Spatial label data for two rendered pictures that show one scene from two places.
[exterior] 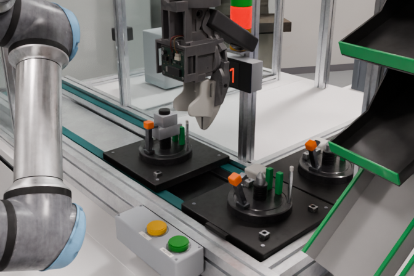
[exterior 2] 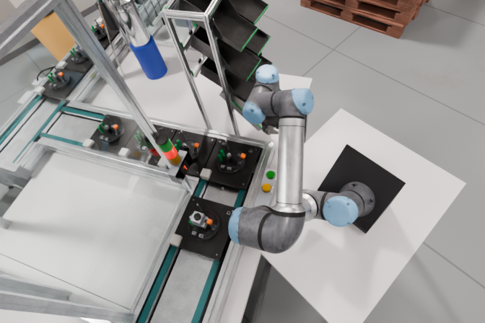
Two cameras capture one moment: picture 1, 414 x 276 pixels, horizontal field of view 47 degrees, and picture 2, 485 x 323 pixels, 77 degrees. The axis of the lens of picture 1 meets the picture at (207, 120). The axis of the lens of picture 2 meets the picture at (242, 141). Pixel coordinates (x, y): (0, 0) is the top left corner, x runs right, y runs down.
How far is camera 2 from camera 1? 1.45 m
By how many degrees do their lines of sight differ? 82
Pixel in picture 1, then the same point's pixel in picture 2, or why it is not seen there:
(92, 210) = (246, 255)
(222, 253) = (265, 160)
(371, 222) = not seen: hidden behind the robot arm
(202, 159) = (202, 204)
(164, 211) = (250, 195)
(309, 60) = not seen: outside the picture
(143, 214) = (260, 200)
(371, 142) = (245, 94)
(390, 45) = (243, 68)
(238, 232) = (252, 159)
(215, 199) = (235, 178)
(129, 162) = (222, 236)
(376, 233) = not seen: hidden behind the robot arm
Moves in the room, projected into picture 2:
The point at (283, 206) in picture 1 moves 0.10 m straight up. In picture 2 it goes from (232, 151) to (228, 140)
